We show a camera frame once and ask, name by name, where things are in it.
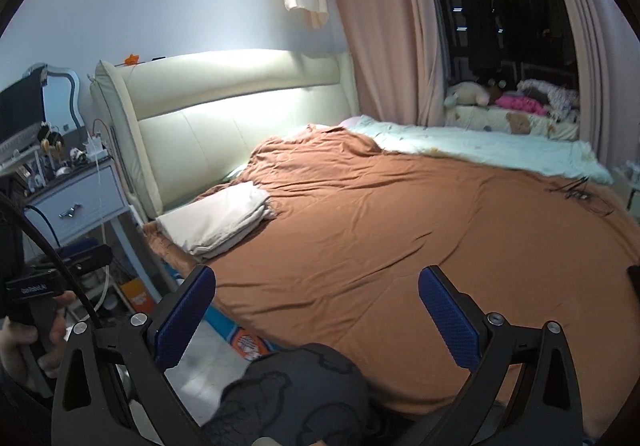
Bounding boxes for orange box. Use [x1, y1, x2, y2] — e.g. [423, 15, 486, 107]
[120, 279, 151, 312]

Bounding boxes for hanging dark clothes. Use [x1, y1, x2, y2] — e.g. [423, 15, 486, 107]
[495, 0, 576, 62]

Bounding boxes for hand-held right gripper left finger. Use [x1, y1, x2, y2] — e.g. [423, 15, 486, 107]
[52, 265, 217, 446]

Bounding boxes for beige plush toy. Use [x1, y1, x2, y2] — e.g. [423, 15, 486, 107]
[444, 81, 491, 108]

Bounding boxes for grey bedside drawer left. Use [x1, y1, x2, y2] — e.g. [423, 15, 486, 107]
[25, 159, 132, 247]

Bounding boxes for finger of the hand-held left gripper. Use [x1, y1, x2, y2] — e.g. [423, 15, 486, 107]
[55, 246, 113, 277]

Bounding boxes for beige jacket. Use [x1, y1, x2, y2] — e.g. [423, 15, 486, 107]
[156, 181, 278, 263]

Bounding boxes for black cable on bed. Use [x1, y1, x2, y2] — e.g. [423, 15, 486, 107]
[547, 176, 616, 217]

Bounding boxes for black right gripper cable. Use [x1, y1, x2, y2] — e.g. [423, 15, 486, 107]
[0, 191, 103, 327]

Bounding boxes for patterned white cloth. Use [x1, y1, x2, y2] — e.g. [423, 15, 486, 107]
[517, 79, 581, 119]

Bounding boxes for pale green quilt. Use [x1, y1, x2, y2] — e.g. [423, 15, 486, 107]
[345, 115, 613, 184]

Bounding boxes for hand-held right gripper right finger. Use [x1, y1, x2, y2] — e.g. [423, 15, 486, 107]
[400, 265, 586, 446]

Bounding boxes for cream padded headboard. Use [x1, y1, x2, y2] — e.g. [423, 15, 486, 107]
[90, 50, 358, 222]

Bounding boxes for pink cloth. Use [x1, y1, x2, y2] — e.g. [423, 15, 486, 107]
[495, 94, 546, 114]

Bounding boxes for white framed mirror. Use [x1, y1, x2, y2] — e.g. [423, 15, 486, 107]
[22, 62, 83, 132]

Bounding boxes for brown blanket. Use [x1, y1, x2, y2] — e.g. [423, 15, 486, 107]
[142, 123, 640, 437]

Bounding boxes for hanging dark coat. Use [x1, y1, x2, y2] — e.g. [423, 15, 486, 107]
[457, 0, 496, 72]

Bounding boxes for white bedside cabinet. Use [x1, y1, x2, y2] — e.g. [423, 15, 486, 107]
[612, 166, 640, 212]

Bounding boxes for person's left hand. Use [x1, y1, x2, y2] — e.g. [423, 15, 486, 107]
[0, 291, 78, 379]

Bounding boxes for pink curtain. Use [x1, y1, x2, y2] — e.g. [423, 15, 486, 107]
[320, 0, 446, 127]
[532, 0, 640, 167]

